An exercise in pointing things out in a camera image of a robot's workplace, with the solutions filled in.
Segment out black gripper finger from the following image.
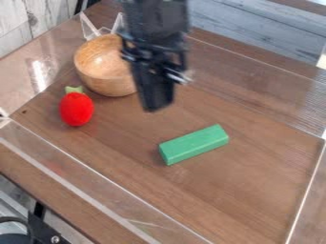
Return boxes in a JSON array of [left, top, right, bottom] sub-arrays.
[[160, 71, 174, 107], [130, 63, 165, 112]]

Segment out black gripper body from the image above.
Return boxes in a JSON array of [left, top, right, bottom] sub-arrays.
[[116, 0, 194, 85]]

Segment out red felt strawberry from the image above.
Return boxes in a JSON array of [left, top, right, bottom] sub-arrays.
[[58, 86, 94, 127]]

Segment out wooden bowl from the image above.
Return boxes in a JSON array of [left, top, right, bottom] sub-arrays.
[[73, 34, 136, 97]]

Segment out green rectangular block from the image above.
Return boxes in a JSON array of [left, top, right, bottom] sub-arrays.
[[157, 124, 229, 166]]

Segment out clear acrylic enclosure wall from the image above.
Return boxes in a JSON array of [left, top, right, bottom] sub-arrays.
[[0, 20, 326, 244]]

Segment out black clamp mount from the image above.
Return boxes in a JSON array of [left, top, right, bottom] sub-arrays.
[[0, 203, 70, 244]]

